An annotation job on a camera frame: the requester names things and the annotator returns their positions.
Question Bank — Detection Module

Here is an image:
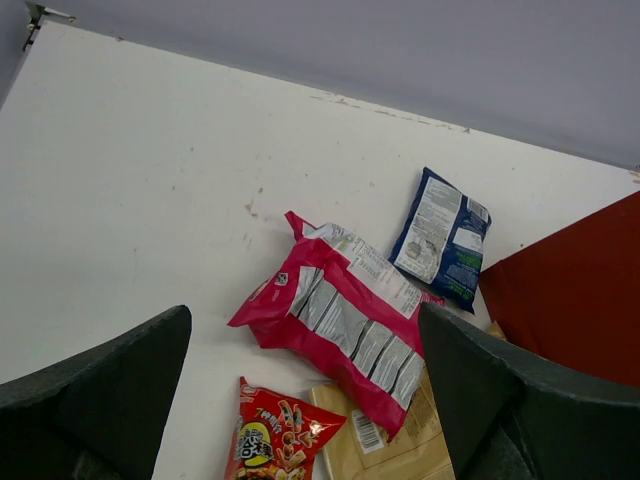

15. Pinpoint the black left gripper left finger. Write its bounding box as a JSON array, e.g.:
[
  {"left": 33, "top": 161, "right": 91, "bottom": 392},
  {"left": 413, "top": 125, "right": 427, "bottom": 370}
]
[{"left": 1, "top": 305, "right": 192, "bottom": 479}]

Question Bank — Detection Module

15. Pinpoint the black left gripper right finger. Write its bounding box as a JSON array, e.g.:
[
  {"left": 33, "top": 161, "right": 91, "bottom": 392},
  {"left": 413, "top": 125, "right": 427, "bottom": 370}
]
[{"left": 419, "top": 303, "right": 639, "bottom": 479}]

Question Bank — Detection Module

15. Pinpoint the red brown paper bag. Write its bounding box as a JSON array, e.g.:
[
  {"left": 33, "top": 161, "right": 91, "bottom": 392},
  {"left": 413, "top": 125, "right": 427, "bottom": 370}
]
[{"left": 479, "top": 194, "right": 639, "bottom": 386}]

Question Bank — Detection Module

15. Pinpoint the blue snack bag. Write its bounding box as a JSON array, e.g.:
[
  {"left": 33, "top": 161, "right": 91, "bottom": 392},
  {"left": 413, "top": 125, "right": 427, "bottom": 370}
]
[{"left": 389, "top": 167, "right": 492, "bottom": 313}]

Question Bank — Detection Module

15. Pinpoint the pink chips bag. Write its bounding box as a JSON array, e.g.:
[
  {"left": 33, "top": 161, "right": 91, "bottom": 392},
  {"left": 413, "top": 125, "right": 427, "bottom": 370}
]
[{"left": 228, "top": 211, "right": 444, "bottom": 438}]

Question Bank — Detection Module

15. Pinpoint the tan kraft snack bag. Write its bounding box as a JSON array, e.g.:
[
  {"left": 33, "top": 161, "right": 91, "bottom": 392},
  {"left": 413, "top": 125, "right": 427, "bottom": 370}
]
[{"left": 310, "top": 372, "right": 455, "bottom": 480}]

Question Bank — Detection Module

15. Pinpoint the red rice cracker bag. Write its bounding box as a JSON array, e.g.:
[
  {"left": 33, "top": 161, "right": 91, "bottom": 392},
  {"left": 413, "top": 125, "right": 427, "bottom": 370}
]
[{"left": 224, "top": 378, "right": 346, "bottom": 480}]

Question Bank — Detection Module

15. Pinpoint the metal table corner bracket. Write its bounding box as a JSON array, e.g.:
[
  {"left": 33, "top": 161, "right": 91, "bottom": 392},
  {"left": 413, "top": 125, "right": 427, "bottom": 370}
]
[{"left": 22, "top": 1, "right": 77, "bottom": 52}]

